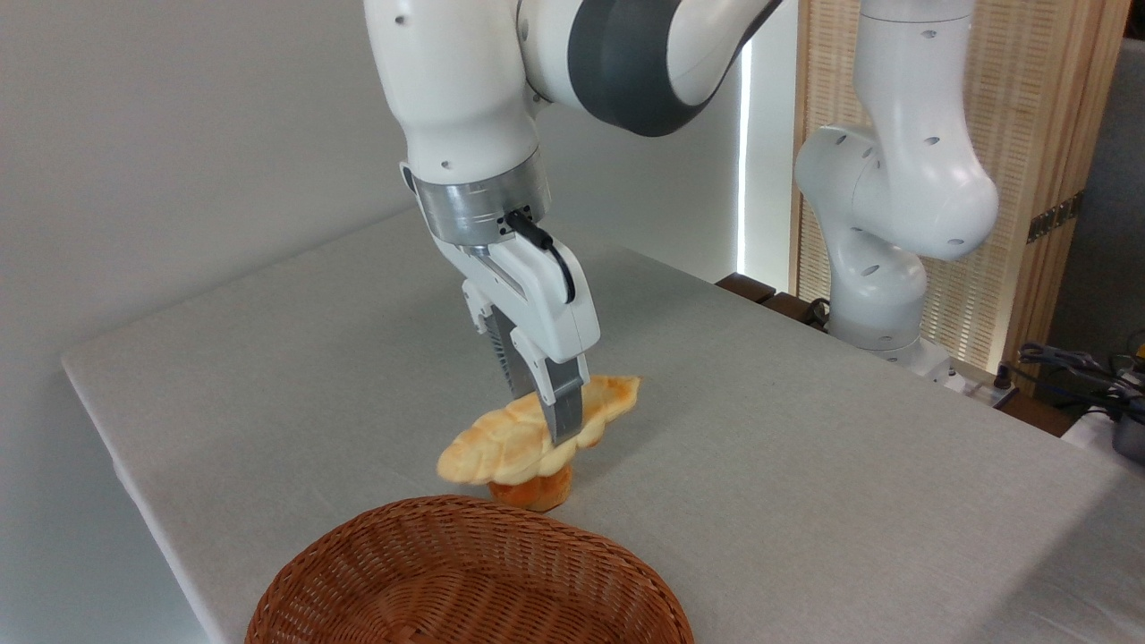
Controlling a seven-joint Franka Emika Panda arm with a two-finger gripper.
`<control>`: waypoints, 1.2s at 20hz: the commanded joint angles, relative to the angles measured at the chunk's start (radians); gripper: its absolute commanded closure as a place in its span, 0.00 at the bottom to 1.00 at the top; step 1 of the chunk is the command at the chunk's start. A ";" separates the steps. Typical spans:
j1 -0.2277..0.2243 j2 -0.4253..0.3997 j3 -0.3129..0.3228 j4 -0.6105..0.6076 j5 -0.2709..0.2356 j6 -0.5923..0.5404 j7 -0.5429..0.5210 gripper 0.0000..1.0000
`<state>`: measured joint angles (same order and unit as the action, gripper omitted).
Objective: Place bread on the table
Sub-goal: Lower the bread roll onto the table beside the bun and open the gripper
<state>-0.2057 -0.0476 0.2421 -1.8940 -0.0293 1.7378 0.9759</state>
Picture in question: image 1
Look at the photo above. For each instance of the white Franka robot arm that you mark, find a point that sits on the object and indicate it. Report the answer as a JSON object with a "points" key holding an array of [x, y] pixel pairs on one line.
{"points": [[903, 170]]}

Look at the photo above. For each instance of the white power strip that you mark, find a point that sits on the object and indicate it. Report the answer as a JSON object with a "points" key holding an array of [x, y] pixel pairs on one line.
{"points": [[979, 386]]}

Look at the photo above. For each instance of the light wooden slat screen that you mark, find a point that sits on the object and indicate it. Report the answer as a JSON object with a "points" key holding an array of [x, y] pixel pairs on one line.
{"points": [[1038, 98]]}

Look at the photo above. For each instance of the round orange bread bun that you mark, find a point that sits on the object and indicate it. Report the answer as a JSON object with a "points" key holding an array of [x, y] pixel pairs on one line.
{"points": [[537, 492]]}

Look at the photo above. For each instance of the vertical white light strip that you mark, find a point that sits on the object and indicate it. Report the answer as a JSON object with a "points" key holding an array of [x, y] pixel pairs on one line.
{"points": [[745, 161]]}

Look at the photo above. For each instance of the brown wicker basket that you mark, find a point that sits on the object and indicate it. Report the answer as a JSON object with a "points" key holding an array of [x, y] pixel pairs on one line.
{"points": [[465, 581]]}

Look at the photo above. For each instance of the dark metal screen hinge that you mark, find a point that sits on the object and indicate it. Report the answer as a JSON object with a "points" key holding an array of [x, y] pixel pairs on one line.
{"points": [[1054, 217]]}

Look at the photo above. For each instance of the dark brown wooden furniture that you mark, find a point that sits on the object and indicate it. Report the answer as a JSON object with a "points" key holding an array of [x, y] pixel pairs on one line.
{"points": [[747, 288]]}

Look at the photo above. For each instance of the long braided bread loaf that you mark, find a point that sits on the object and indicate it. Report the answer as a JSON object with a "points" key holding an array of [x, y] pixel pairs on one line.
{"points": [[501, 447]]}

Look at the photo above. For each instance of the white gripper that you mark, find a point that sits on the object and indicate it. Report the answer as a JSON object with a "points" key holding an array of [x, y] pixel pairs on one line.
{"points": [[555, 300]]}

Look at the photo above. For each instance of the grey tablecloth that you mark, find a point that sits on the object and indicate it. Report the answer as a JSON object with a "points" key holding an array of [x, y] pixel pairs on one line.
{"points": [[760, 447]]}

